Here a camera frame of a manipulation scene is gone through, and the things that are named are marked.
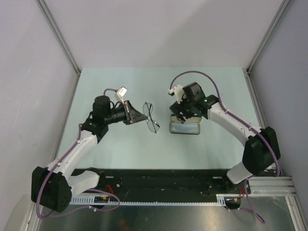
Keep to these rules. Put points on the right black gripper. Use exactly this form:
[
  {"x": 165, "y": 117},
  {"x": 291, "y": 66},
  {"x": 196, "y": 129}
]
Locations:
[{"x": 177, "y": 108}]

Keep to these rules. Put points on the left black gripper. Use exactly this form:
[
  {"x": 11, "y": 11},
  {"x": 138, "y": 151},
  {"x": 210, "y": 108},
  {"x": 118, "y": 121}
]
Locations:
[{"x": 136, "y": 115}]

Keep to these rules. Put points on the thin-framed sunglasses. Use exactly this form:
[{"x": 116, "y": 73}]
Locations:
[{"x": 152, "y": 124}]

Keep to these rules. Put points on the light blue cleaning cloth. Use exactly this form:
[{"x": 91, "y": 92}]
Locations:
[{"x": 186, "y": 128}]

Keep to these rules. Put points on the black glasses case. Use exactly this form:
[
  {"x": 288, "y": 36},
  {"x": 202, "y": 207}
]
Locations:
[{"x": 194, "y": 119}]

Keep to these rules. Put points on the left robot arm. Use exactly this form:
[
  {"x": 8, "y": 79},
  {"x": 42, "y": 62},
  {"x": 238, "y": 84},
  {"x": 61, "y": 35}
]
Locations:
[{"x": 54, "y": 186}]

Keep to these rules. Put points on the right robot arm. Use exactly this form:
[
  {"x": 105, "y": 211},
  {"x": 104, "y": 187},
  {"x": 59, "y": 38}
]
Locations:
[{"x": 261, "y": 147}]

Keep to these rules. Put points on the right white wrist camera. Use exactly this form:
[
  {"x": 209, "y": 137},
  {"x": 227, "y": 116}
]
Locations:
[{"x": 178, "y": 92}]

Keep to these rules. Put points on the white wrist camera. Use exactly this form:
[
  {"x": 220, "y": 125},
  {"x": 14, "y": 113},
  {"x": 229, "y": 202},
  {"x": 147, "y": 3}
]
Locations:
[
  {"x": 178, "y": 92},
  {"x": 120, "y": 93}
]

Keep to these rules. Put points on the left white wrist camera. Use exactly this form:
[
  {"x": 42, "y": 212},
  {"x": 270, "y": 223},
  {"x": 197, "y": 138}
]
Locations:
[{"x": 120, "y": 93}]

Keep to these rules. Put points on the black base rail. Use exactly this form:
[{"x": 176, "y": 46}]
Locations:
[{"x": 167, "y": 185}]

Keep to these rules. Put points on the right aluminium frame post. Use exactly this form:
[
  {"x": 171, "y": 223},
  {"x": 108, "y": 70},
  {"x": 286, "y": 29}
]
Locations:
[{"x": 280, "y": 14}]

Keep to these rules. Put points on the aluminium frame post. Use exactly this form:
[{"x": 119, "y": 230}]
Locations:
[
  {"x": 46, "y": 12},
  {"x": 280, "y": 14}
]

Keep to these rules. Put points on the white slotted cable duct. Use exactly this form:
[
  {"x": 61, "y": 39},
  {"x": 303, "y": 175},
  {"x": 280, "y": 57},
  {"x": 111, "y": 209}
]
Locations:
[{"x": 98, "y": 200}]

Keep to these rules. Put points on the left aluminium frame post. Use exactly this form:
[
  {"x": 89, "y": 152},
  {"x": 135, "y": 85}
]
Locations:
[{"x": 46, "y": 12}]

